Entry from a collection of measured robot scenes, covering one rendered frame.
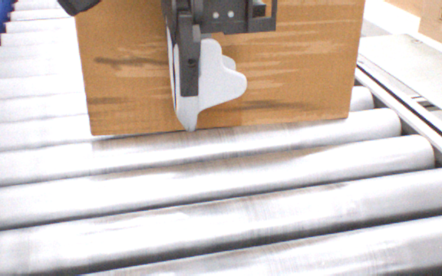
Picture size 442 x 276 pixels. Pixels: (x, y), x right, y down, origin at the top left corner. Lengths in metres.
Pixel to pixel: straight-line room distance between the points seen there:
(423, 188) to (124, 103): 0.30
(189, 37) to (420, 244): 0.24
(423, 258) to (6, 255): 0.33
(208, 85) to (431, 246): 0.22
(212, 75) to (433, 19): 0.53
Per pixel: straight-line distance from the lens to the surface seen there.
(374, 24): 0.94
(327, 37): 0.54
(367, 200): 0.47
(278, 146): 0.55
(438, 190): 0.51
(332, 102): 0.58
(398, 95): 0.68
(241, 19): 0.40
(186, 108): 0.42
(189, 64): 0.39
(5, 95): 0.71
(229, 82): 0.42
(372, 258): 0.42
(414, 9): 1.01
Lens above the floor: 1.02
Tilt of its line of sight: 30 degrees down
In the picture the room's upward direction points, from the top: straight up
